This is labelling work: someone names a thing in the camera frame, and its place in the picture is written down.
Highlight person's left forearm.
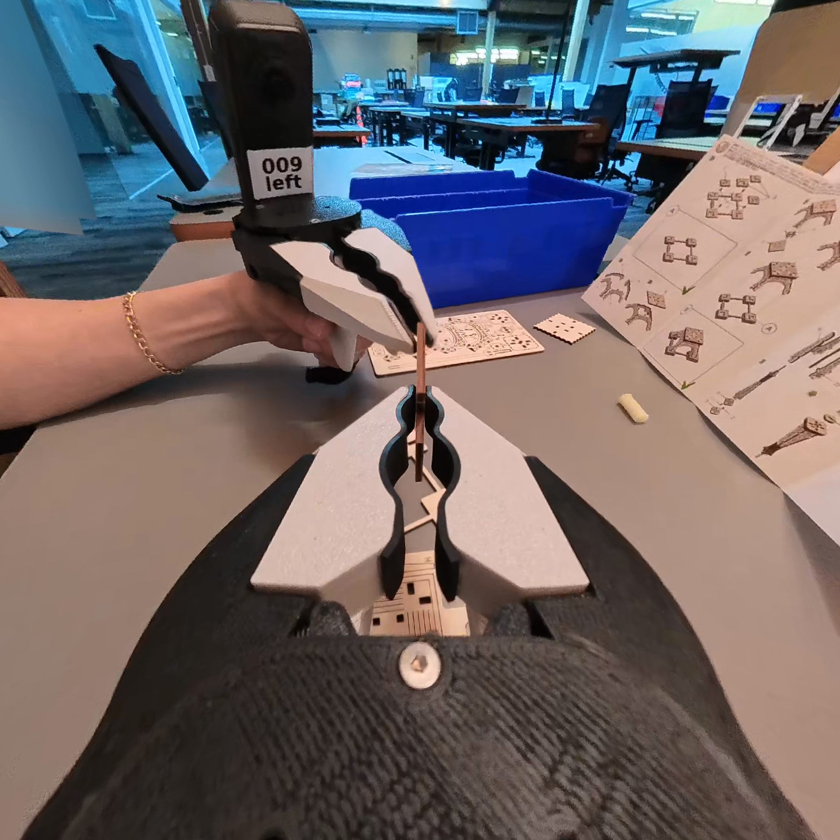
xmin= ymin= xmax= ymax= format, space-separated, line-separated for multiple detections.
xmin=0 ymin=276 xmax=237 ymax=431

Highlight person's left hand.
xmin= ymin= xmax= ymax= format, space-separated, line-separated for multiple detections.
xmin=226 ymin=272 xmax=371 ymax=368

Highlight black mesh office chair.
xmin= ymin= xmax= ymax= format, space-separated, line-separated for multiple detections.
xmin=584 ymin=84 xmax=634 ymax=191
xmin=656 ymin=79 xmax=716 ymax=142

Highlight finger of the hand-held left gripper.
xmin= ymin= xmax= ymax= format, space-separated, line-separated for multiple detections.
xmin=271 ymin=241 xmax=421 ymax=355
xmin=333 ymin=226 xmax=437 ymax=349

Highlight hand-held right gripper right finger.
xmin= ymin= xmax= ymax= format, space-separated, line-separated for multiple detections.
xmin=430 ymin=387 xmax=590 ymax=636

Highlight black monitor on stand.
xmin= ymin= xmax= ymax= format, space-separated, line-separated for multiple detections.
xmin=94 ymin=45 xmax=245 ymax=214

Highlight wooden puzzle sheet arch parts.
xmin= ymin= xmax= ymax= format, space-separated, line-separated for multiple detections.
xmin=367 ymin=310 xmax=546 ymax=377

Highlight blue plastic bin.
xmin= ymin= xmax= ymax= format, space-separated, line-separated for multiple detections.
xmin=348 ymin=168 xmax=636 ymax=309

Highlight small serrated square wooden piece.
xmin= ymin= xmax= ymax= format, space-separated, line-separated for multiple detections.
xmin=533 ymin=313 xmax=597 ymax=345

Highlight wooden four-square frame piece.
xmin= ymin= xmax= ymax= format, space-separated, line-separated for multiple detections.
xmin=402 ymin=440 xmax=448 ymax=534

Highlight white tower instruction sheet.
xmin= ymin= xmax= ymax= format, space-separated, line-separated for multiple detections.
xmin=581 ymin=134 xmax=840 ymax=509

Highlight cross-shaped wooden piece diamond print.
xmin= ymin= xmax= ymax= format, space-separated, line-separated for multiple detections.
xmin=413 ymin=322 xmax=429 ymax=483

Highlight wooden puzzle sheet square cutout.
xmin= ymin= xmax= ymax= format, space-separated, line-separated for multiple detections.
xmin=369 ymin=550 xmax=490 ymax=637

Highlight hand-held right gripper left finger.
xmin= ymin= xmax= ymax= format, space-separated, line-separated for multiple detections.
xmin=251 ymin=386 xmax=417 ymax=636

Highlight long wooden work table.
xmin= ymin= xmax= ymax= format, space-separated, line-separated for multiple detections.
xmin=456 ymin=117 xmax=601 ymax=173

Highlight grey desk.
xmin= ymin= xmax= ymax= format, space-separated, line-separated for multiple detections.
xmin=0 ymin=243 xmax=840 ymax=840

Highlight gold chain bracelet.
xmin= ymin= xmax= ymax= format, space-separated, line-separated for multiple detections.
xmin=121 ymin=290 xmax=186 ymax=376

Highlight raised standing desk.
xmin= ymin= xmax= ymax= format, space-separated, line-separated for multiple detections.
xmin=613 ymin=49 xmax=742 ymax=142

